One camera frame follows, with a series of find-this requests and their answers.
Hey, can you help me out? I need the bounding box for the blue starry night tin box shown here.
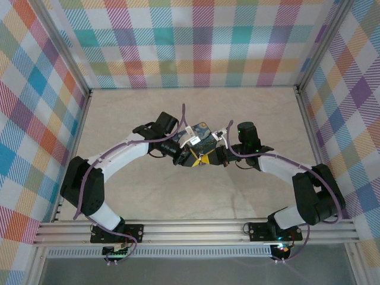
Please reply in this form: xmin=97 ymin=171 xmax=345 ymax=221
xmin=174 ymin=122 xmax=218 ymax=159

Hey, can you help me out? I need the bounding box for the grey metal panel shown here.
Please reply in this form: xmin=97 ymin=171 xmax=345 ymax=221
xmin=40 ymin=256 xmax=359 ymax=285

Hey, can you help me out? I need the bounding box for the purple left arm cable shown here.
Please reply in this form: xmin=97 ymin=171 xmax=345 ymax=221
xmin=72 ymin=103 xmax=191 ymax=267

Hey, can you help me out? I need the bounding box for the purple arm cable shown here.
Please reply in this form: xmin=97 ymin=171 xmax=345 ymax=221
xmin=72 ymin=103 xmax=191 ymax=267
xmin=224 ymin=119 xmax=346 ymax=265

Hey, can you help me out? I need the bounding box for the aluminium table edge rail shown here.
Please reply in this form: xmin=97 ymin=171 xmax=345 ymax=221
xmin=294 ymin=85 xmax=333 ymax=186
xmin=49 ymin=88 xmax=93 ymax=223

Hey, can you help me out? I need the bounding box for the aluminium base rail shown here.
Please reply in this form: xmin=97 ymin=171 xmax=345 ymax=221
xmin=31 ymin=221 xmax=360 ymax=246

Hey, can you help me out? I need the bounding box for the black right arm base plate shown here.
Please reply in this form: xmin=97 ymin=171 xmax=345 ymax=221
xmin=247 ymin=221 xmax=304 ymax=242

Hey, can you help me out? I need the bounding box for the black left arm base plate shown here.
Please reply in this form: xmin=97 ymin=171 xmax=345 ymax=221
xmin=90 ymin=223 xmax=145 ymax=245

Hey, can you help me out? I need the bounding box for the grey slotted cable duct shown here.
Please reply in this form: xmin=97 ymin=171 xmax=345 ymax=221
xmin=47 ymin=248 xmax=273 ymax=258

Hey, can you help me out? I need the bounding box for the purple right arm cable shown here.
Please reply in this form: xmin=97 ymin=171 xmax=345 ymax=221
xmin=224 ymin=119 xmax=346 ymax=265

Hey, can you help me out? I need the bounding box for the aluminium upright frame post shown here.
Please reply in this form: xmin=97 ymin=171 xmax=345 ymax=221
xmin=31 ymin=0 xmax=93 ymax=97
xmin=295 ymin=0 xmax=356 ymax=93

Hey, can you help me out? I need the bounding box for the aluminium lower frame bar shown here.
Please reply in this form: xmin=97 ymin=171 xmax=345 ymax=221
xmin=344 ymin=242 xmax=371 ymax=285
xmin=23 ymin=245 xmax=50 ymax=285

